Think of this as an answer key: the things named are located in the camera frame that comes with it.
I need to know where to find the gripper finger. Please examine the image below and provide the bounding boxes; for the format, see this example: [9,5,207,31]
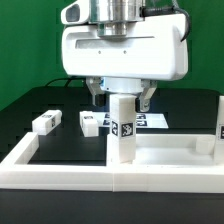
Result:
[86,77,106,107]
[135,79,157,112]

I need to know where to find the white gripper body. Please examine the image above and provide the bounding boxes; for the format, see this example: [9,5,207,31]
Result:
[62,14,188,80]

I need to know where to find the white desk tabletop panel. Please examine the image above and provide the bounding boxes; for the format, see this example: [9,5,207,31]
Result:
[107,134,224,166]

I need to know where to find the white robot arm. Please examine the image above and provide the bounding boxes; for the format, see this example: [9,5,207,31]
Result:
[61,0,190,112]

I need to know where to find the AprilTag marker sheet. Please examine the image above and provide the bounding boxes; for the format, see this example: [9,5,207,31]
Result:
[93,112,168,129]

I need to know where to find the white U-shaped obstacle fence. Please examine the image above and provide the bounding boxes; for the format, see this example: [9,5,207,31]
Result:
[0,132,224,193]

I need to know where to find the black cables on table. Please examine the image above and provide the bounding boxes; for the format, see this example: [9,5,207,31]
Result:
[45,77,84,88]

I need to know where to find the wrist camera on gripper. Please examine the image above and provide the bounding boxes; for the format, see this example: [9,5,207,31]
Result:
[61,0,90,25]

